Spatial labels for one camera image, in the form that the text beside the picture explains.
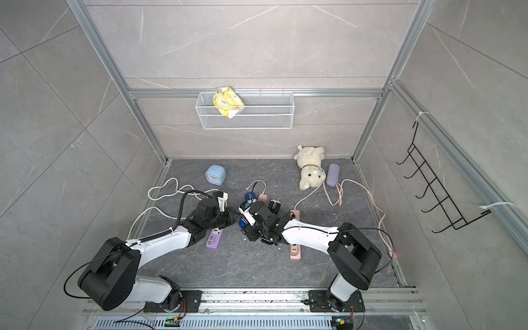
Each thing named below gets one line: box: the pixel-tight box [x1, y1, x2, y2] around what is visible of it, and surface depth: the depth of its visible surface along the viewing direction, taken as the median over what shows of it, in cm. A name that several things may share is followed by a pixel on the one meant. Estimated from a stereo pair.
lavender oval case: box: [325, 162, 341, 188], surface depth 112 cm
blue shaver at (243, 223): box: [238, 216, 248, 229], surface depth 85 cm
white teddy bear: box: [293, 145, 327, 191], surface depth 109 cm
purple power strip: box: [206, 226, 223, 249], surface depth 87 cm
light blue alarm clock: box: [204, 165, 227, 186], surface depth 107 cm
